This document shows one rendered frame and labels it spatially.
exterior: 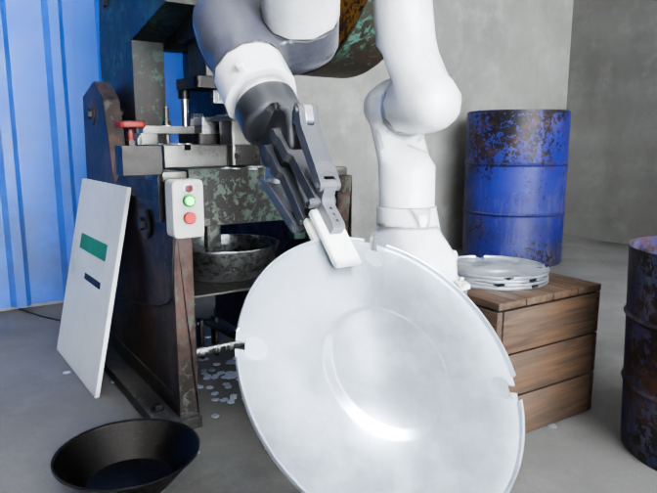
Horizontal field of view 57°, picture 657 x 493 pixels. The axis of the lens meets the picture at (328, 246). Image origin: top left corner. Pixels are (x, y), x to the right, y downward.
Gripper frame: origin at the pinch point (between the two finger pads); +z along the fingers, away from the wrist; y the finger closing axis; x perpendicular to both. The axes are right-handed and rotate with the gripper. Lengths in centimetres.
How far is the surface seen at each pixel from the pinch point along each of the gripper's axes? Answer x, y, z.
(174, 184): 14, -59, -59
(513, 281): 86, -49, -16
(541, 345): 89, -55, 0
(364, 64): 82, -50, -98
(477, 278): 80, -53, -20
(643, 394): 95, -43, 20
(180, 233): 15, -67, -51
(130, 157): 7, -61, -70
